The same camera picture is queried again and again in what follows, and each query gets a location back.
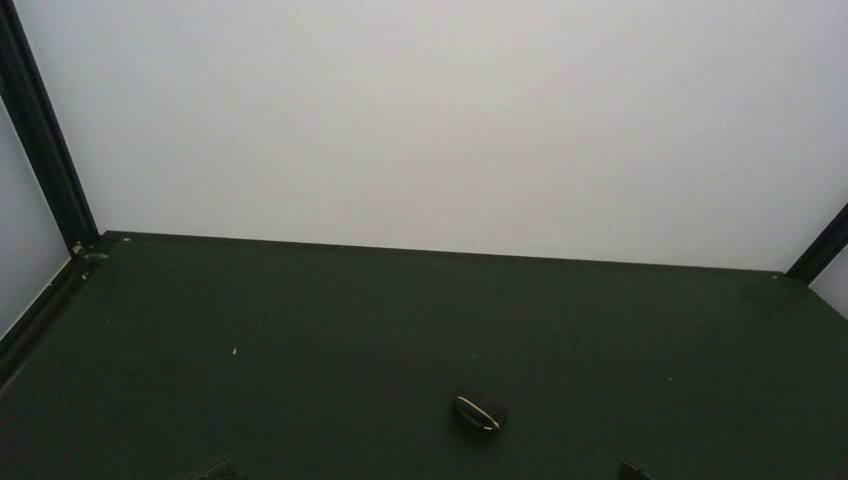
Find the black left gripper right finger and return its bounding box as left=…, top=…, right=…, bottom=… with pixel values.
left=617, top=460, right=653, bottom=480

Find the black right rear frame post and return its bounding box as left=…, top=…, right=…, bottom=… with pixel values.
left=786, top=204, right=848, bottom=285

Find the black frame post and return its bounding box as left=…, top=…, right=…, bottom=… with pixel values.
left=786, top=204, right=848, bottom=285
left=1, top=0, right=100, bottom=257

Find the black earbud charging case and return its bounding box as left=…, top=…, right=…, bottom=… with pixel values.
left=451, top=388, right=509, bottom=436

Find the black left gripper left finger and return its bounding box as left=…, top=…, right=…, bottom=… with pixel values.
left=187, top=457, right=244, bottom=480

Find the black left rear frame post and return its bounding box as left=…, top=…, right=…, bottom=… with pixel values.
left=1, top=0, right=100, bottom=257

